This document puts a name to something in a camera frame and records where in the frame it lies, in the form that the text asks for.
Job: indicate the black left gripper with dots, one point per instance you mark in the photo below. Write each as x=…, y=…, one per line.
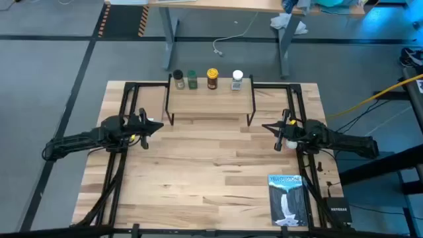
x=133, y=127

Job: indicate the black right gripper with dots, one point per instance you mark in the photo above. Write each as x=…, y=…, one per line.
x=294, y=134

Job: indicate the black-lid spice jar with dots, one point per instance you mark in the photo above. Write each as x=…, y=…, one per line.
x=178, y=81

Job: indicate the white-lid bagel seasoning jar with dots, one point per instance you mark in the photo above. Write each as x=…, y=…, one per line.
x=237, y=81

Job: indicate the green-lid green-label spice jar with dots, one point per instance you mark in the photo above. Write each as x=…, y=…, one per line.
x=192, y=81

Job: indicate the yellow-lid dark spice jar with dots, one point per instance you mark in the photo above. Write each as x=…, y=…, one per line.
x=212, y=79

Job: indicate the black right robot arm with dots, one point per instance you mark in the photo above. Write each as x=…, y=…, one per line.
x=347, y=142

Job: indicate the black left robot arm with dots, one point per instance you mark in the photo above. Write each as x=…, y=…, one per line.
x=76, y=140

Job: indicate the wooden shelf black metal legs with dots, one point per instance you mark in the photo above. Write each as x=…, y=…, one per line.
x=208, y=99

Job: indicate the white round knob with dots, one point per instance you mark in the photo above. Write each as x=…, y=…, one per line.
x=291, y=144

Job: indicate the black bolt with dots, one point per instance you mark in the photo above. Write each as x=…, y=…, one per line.
x=319, y=166

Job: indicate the Yellowstone waterfall poster card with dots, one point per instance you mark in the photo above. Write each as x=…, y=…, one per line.
x=287, y=201

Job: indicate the wooden desk grey legs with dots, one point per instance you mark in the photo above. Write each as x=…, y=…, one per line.
x=169, y=39

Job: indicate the black Netgear router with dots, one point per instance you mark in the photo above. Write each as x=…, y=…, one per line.
x=338, y=210

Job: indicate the white cloth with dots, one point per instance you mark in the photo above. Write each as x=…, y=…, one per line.
x=281, y=21

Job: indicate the black rig crossbar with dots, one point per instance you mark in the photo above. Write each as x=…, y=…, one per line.
x=211, y=234

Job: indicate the blue cloth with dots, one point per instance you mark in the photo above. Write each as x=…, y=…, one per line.
x=291, y=5

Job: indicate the teal cloth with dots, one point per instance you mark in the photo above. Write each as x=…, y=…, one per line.
x=330, y=2

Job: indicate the dark grey pole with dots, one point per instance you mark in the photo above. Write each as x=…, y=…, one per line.
x=413, y=89

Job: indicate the dark blue fabric item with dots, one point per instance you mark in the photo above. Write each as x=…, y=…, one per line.
x=411, y=56

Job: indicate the black metal table frame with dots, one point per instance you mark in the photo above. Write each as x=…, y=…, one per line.
x=274, y=86

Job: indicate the black neighbouring table frame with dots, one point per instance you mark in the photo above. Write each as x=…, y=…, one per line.
x=380, y=165

